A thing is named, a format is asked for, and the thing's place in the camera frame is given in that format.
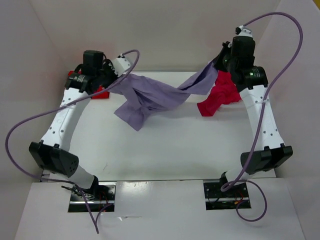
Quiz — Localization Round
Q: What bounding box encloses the red t shirt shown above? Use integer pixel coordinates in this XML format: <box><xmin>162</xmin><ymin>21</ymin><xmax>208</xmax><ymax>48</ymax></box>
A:
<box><xmin>64</xmin><ymin>70</ymin><xmax>110</xmax><ymax>99</ymax></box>

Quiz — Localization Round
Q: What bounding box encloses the lilac t shirt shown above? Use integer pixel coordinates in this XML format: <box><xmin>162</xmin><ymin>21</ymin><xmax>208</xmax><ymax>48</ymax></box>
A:
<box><xmin>108</xmin><ymin>60</ymin><xmax>218</xmax><ymax>131</ymax></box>

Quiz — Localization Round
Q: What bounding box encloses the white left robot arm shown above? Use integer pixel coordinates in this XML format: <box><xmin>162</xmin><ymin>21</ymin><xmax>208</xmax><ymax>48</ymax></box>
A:
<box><xmin>28</xmin><ymin>50</ymin><xmax>118</xmax><ymax>199</ymax></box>

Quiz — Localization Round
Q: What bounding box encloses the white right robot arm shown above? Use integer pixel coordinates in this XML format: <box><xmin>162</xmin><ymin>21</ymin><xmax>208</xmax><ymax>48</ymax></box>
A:
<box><xmin>214</xmin><ymin>36</ymin><xmax>293</xmax><ymax>192</ymax></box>

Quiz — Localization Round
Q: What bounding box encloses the magenta t shirt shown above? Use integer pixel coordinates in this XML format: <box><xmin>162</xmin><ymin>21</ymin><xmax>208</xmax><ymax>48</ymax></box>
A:
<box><xmin>197</xmin><ymin>71</ymin><xmax>242</xmax><ymax>117</ymax></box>

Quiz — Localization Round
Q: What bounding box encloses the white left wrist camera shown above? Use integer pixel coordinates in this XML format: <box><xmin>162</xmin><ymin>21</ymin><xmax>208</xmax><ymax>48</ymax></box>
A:
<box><xmin>109</xmin><ymin>54</ymin><xmax>131</xmax><ymax>77</ymax></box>

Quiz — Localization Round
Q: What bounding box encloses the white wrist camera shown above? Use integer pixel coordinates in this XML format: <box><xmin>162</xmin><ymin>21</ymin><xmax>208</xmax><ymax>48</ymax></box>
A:
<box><xmin>109</xmin><ymin>54</ymin><xmax>131</xmax><ymax>77</ymax></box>
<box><xmin>235</xmin><ymin>25</ymin><xmax>253</xmax><ymax>38</ymax></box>

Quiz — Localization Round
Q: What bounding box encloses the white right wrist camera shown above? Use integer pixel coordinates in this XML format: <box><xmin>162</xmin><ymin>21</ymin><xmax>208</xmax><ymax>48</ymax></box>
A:
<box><xmin>235</xmin><ymin>25</ymin><xmax>253</xmax><ymax>38</ymax></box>

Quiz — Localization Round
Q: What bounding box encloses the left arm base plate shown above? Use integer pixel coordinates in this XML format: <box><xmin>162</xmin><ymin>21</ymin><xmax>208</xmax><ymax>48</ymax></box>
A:
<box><xmin>68</xmin><ymin>181</ymin><xmax>117</xmax><ymax>213</ymax></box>

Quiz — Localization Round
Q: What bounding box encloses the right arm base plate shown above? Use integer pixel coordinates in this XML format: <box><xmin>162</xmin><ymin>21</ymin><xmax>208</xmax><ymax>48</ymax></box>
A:
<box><xmin>203</xmin><ymin>180</ymin><xmax>251</xmax><ymax>211</ymax></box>

